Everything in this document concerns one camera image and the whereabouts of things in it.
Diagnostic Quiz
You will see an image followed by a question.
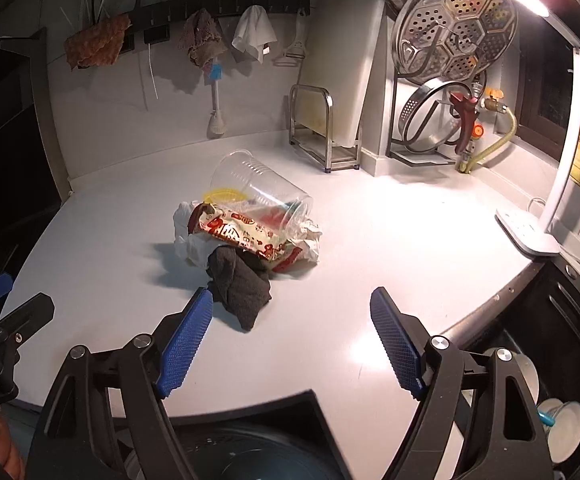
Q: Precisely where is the red gas valve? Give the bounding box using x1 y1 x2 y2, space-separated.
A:
447 91 487 157

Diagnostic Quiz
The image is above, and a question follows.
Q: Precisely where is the white plastic strip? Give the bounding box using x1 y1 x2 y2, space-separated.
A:
144 42 160 102

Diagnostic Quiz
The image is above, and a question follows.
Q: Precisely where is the perforated steel steamer plate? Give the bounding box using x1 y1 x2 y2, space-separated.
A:
390 0 519 85

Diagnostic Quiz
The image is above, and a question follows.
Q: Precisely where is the black hook rail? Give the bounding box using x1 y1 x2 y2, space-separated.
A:
89 0 312 27

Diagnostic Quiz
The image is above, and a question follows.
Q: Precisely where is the yellow gas hose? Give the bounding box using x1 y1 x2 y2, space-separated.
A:
461 104 519 175

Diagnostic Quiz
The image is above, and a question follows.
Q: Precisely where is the black lid rack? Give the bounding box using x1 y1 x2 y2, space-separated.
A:
386 67 487 167

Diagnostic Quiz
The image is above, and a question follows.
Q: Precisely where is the person's left hand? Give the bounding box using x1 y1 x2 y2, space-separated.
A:
0 411 27 480

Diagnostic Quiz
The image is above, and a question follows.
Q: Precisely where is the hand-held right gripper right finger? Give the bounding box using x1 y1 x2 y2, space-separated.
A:
370 286 556 480

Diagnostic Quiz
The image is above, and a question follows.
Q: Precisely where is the clear plastic cup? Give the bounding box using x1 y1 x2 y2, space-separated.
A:
209 149 317 242

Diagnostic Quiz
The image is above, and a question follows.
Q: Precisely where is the white tissue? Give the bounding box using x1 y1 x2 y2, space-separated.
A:
288 219 324 267
172 200 213 269

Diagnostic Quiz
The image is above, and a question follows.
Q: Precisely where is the white cutting board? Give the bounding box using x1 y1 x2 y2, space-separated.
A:
297 0 387 150

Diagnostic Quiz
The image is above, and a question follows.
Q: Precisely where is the yellow oval dish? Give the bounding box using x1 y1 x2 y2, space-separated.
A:
204 187 247 207

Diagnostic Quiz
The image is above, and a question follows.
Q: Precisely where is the white hanging cloth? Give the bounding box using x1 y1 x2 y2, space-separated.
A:
230 4 278 64

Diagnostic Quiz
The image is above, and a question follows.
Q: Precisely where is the white handled brush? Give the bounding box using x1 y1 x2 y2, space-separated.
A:
204 61 227 139

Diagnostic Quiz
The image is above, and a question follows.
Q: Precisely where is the white peeler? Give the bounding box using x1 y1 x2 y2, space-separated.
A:
274 9 307 67

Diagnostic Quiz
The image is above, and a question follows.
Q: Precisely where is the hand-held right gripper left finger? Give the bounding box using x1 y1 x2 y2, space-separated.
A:
40 286 216 480

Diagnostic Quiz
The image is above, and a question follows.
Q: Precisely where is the white bowl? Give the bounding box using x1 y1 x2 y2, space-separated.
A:
539 399 580 467
484 347 541 411

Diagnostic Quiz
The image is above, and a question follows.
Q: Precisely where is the white desk lamp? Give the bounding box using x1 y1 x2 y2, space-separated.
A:
435 0 580 260

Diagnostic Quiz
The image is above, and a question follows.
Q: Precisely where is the dark grey trash bin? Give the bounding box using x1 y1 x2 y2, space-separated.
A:
167 420 353 480

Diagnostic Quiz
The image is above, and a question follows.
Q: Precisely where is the dark grey cloth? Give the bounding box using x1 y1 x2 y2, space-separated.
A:
207 247 274 332

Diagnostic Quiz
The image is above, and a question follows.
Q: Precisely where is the dark kitchen appliance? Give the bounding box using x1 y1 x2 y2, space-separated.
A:
0 27 73 321

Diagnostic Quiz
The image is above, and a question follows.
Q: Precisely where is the steel cutting board rack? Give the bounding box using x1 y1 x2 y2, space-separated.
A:
288 84 362 174

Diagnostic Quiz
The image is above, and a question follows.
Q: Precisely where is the grey brown hanging rag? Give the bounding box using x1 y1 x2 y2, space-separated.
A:
177 9 229 69

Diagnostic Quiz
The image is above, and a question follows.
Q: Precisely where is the orange brown hanging cloth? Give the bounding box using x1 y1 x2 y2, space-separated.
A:
63 13 133 69

